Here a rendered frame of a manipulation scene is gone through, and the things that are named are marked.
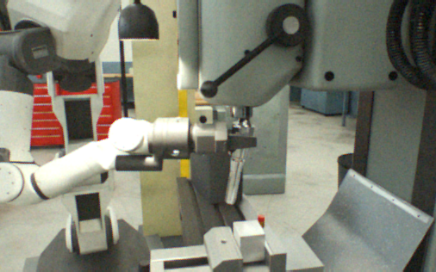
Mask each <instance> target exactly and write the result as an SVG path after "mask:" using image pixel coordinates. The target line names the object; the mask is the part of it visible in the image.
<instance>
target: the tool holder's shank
mask: <svg viewBox="0 0 436 272"><path fill-rule="evenodd" d="M244 162H245V160H244V159H243V158H234V157H231V158H230V172H229V177H228V182H227V191H226V196H225V202H226V203H227V204H234V203H235V200H236V195H237V190H238V186H239V180H240V172H241V170H242V167H243V164H244Z"/></svg>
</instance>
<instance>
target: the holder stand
mask: <svg viewBox="0 0 436 272"><path fill-rule="evenodd" d="M227 151H228V149H227ZM230 158H231V156H230V155H228V153H227V156H226V157H215V155H196V154H195V152H194V151H193V153H191V155H190V161H191V182H192V183H193V184H194V186H195V187H196V188H197V189H198V191H199V192H200V193H201V194H202V196H203V197H204V198H205V199H206V200H207V203H208V204H209V205H212V204H217V203H223V202H225V196H226V191H227V182H228V177H229V172H230ZM242 182H243V167H242V170H241V172H240V180H239V186H238V190H237V195H236V201H237V200H242Z"/></svg>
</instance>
